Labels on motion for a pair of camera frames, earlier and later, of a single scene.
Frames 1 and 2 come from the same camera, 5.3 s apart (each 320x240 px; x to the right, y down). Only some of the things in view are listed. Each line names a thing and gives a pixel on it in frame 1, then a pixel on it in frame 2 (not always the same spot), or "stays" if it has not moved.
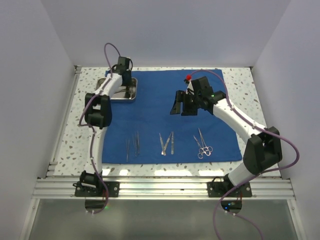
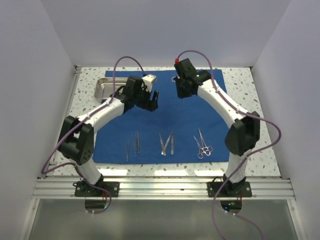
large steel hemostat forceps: (207, 150) stays
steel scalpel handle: (166, 145) stays
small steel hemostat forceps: (201, 150) stays
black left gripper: (129, 82) -> (149, 105)
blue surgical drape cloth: (145, 130) stays
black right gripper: (182, 96) -> (181, 94)
